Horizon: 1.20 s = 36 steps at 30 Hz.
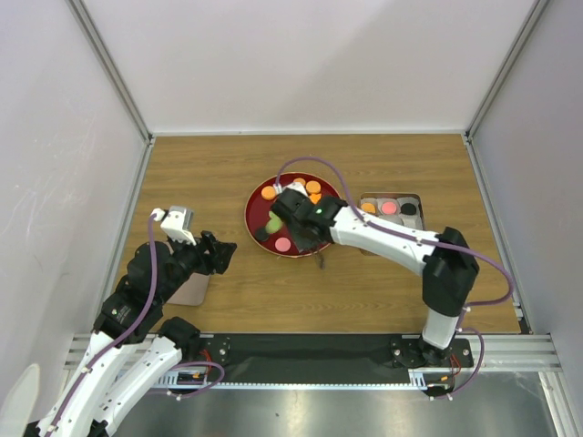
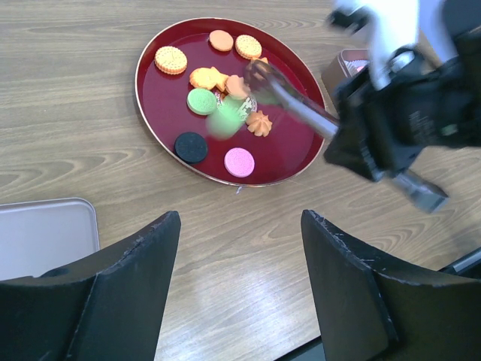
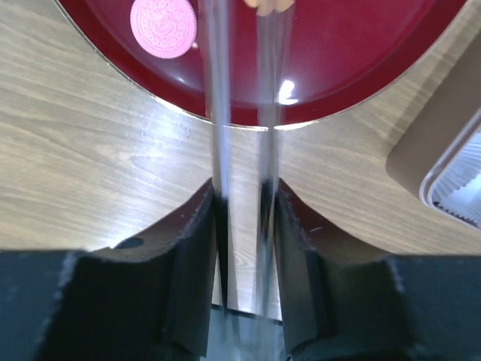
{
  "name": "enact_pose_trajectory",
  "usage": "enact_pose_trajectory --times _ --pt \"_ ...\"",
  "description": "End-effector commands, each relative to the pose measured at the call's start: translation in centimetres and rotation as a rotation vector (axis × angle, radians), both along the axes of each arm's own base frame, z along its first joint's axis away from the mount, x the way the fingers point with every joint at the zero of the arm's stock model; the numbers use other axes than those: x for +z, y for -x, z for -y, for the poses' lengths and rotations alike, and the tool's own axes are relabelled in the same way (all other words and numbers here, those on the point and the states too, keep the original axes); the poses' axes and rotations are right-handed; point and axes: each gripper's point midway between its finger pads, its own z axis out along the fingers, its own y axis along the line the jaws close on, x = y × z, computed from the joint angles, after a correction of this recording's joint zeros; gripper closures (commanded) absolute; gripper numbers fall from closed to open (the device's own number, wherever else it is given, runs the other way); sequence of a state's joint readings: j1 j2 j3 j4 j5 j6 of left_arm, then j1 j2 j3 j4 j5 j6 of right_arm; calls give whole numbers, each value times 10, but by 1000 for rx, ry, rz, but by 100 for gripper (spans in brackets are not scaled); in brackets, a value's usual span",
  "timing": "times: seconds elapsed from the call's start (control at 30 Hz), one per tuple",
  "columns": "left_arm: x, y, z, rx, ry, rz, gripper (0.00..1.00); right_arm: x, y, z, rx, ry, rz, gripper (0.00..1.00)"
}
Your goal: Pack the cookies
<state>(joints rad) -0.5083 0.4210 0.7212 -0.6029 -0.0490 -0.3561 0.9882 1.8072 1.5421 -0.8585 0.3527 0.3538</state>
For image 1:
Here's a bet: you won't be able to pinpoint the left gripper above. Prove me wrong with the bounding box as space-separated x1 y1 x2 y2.
155 229 237 303

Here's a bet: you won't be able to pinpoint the steel serving tongs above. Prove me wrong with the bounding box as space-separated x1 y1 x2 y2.
254 222 329 270

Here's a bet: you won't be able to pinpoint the round orange sandwich cookie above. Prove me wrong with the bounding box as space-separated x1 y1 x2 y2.
361 202 377 215

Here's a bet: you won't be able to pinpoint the pink cookie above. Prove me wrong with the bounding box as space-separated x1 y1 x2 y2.
274 237 292 253
380 199 398 215

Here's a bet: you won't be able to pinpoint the black sandwich cookie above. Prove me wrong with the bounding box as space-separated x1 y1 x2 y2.
253 227 270 242
401 202 418 216

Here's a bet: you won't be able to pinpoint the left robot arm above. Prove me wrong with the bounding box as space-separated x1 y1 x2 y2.
24 231 237 436

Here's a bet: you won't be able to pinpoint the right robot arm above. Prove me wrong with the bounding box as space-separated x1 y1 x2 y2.
271 182 479 366

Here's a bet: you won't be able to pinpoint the green macaron lower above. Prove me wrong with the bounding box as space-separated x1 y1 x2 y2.
265 217 283 235

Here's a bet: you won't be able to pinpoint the round red tray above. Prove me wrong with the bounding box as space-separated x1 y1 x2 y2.
244 171 343 238

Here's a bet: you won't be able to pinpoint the orange fish cookie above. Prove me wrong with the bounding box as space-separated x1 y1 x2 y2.
309 193 322 204

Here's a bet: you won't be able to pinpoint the round orange biscuit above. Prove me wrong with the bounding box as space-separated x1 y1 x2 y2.
305 180 322 195

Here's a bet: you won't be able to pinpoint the orange sandwich biscuit left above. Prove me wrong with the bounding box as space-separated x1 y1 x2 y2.
261 186 277 200

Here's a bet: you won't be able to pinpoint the gold tin lid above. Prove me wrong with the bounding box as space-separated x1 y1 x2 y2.
169 273 210 307

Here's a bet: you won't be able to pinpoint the gold cookie tin box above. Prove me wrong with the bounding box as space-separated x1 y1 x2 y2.
357 192 425 230

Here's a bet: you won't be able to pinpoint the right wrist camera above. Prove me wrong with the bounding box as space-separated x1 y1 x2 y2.
284 182 306 193

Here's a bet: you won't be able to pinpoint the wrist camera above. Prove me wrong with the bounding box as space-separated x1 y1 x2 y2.
284 182 306 193
160 206 196 246

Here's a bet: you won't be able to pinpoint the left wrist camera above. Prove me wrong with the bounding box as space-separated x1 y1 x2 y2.
160 206 196 246

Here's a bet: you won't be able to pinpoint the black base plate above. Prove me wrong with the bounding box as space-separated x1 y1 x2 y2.
201 333 475 385

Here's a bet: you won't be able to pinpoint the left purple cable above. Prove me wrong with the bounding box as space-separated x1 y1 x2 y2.
47 208 226 433

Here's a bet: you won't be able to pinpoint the grey cable duct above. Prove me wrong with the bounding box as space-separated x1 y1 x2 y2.
154 367 461 391

